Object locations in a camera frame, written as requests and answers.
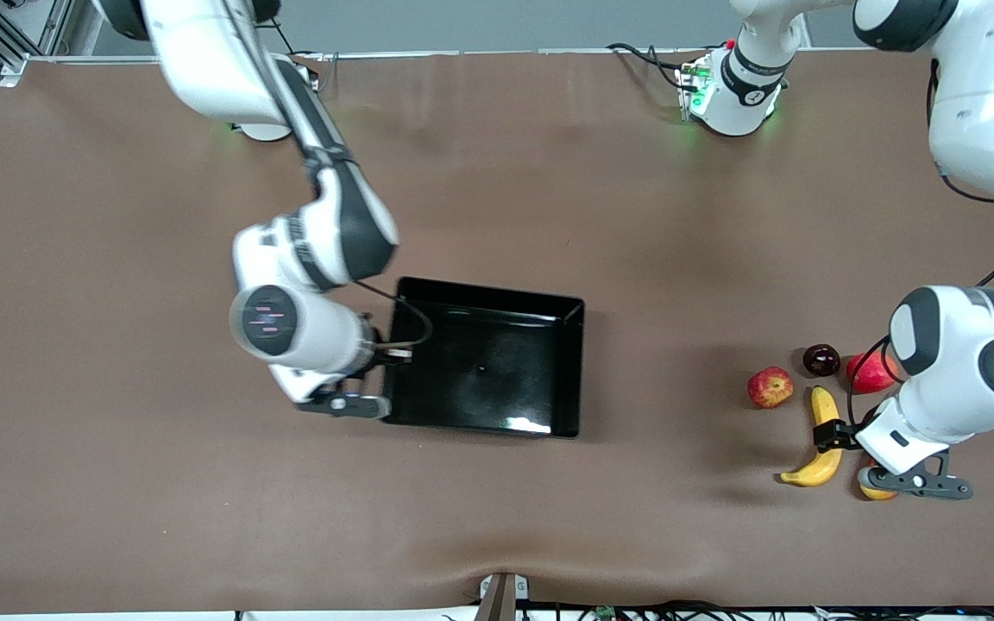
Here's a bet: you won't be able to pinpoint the black rectangular plastic tray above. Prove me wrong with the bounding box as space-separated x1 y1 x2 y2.
381 276 587 440

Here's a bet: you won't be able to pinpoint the grey metal table bracket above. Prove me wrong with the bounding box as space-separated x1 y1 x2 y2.
473 572 531 621

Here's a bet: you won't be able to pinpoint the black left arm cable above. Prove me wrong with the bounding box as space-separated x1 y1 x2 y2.
846 60 994 432

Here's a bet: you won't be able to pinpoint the dark purple plum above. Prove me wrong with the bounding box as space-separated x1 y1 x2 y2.
802 343 842 378

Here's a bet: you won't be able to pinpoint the red yellow mango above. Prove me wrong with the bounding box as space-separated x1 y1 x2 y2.
859 457 900 502

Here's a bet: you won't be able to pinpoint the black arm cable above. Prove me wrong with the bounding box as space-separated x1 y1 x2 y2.
352 278 434 348
846 60 994 432

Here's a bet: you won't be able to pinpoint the brown table cover mat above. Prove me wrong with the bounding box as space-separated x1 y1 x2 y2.
0 50 994 615

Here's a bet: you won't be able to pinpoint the yellow banana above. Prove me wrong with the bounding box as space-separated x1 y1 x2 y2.
779 386 846 488

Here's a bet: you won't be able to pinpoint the black cable bundle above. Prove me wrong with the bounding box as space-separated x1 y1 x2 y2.
441 599 994 621

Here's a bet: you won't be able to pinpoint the small red yellow apple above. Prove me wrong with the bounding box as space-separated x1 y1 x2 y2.
746 366 795 410

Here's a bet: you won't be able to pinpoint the aluminium frame profile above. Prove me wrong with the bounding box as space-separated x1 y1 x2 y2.
0 0 75 87

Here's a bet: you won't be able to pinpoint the black base power cable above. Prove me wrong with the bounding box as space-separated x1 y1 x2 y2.
607 42 698 92

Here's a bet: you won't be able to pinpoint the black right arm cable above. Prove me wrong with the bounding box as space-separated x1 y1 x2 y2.
352 278 434 348

